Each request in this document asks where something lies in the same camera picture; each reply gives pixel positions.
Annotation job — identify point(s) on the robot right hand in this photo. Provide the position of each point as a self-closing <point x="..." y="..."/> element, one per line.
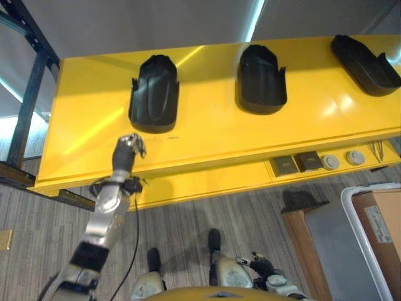
<point x="260" y="266"/>

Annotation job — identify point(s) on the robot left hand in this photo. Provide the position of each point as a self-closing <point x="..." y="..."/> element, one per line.
<point x="122" y="156"/>

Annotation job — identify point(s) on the robot left arm silver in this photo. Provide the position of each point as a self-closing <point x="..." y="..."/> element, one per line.
<point x="106" y="207"/>

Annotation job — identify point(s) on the robot right arm silver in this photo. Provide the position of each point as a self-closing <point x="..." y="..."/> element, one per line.
<point x="277" y="282"/>

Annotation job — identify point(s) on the yellow metal shelf board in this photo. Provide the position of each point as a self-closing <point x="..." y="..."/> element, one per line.
<point x="200" y="188"/>
<point x="213" y="138"/>

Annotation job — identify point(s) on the white plastic box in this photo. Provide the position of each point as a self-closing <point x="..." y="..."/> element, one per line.
<point x="347" y="213"/>

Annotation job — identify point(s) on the dark square box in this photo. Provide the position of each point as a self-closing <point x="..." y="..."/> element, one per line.
<point x="284" y="165"/>
<point x="308" y="161"/>

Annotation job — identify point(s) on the wooden stand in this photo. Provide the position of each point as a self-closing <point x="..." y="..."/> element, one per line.
<point x="300" y="251"/>

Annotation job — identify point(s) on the robot right foot dark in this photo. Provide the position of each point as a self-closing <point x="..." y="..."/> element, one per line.
<point x="214" y="239"/>

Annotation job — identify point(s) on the robot foot dark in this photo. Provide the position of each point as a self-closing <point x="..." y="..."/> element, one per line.
<point x="154" y="258"/>
<point x="214" y="239"/>

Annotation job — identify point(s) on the robot torso yellow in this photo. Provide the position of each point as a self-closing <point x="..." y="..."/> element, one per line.
<point x="206" y="294"/>

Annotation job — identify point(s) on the black sole-shaped part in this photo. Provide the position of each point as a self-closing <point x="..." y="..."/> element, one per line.
<point x="363" y="66"/>
<point x="153" y="94"/>
<point x="260" y="78"/>

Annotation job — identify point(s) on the black part on stand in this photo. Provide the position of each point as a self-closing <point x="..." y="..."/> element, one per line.
<point x="300" y="200"/>

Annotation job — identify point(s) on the robot left foot dark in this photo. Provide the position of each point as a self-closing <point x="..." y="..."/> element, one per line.
<point x="154" y="258"/>

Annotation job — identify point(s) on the robot left leg silver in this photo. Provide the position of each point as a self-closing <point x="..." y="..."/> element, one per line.
<point x="147" y="287"/>

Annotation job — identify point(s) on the white round disc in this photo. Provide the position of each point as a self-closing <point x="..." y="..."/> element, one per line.
<point x="331" y="162"/>
<point x="355" y="157"/>

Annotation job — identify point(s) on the brown cardboard carton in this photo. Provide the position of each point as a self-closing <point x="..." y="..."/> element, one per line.
<point x="385" y="251"/>

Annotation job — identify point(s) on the brass floor plate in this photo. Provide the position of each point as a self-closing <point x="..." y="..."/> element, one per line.
<point x="4" y="239"/>

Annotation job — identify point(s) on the bundle of metal nails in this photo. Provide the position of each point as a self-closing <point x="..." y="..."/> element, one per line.
<point x="376" y="150"/>

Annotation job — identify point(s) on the dark metal shelf frame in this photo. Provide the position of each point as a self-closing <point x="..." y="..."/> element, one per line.
<point x="29" y="94"/>

